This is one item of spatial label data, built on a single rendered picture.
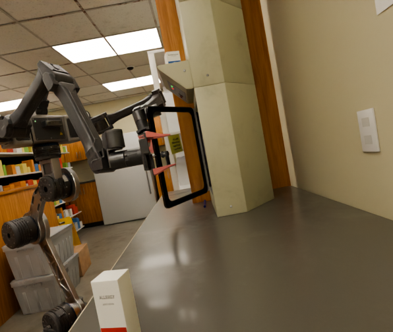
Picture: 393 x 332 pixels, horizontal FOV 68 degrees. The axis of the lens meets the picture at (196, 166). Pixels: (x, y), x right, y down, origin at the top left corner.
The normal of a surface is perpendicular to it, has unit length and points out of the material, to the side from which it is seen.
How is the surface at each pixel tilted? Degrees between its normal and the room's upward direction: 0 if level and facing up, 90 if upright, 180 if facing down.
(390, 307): 0
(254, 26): 90
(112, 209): 90
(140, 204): 90
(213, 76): 90
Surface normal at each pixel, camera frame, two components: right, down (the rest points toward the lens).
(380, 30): -0.98, 0.18
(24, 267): 0.04, 0.14
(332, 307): -0.18, -0.98
